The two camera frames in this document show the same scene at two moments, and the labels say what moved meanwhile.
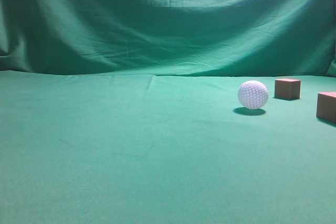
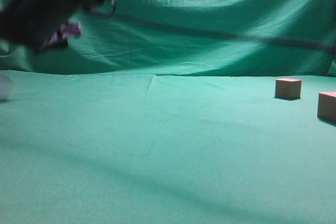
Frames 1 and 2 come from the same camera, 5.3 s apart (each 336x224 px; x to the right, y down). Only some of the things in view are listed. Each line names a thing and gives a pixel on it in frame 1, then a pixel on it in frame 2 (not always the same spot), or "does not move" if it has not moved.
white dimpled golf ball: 253,94 → 6,86
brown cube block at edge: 326,106 does not move
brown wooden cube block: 287,88 does not move
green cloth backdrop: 119,99 does not move
